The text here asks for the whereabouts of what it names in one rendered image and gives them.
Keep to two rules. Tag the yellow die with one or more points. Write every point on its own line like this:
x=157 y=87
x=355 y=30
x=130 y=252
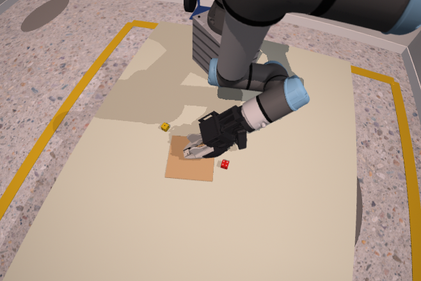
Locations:
x=165 y=127

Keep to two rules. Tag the red die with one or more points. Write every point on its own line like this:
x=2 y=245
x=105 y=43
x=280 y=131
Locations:
x=224 y=164

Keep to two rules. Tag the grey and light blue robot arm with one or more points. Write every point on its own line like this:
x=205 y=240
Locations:
x=282 y=94

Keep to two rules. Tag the white die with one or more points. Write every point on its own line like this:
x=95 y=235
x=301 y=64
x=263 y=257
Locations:
x=186 y=152

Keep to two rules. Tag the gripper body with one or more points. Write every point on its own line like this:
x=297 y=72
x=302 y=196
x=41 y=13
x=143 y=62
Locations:
x=221 y=131

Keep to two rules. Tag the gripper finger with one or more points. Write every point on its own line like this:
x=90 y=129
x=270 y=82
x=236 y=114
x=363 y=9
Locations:
x=195 y=139
x=205 y=152

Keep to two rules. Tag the tan flat mat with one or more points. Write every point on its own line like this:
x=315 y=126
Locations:
x=189 y=169

